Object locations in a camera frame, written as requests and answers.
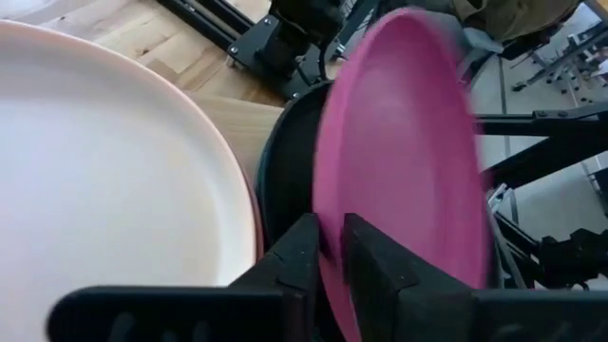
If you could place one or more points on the magenta plate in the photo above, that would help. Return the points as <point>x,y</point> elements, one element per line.
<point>404,157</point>

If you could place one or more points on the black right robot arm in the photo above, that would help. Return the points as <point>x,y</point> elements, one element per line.
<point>304,19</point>

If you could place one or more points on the white plate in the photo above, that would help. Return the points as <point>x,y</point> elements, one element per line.
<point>109,180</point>

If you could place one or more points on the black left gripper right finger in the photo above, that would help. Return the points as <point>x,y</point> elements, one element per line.
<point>380,294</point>

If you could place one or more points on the person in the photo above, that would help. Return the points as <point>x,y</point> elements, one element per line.
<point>513,16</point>

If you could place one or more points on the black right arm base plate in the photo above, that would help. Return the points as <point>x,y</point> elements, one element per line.
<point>256,47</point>

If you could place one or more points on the light pink plate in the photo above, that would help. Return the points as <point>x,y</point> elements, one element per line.
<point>256,218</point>

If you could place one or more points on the black plate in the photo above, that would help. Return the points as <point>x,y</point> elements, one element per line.
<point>290,171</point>

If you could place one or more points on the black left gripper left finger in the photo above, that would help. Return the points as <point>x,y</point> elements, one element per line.
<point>299,266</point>

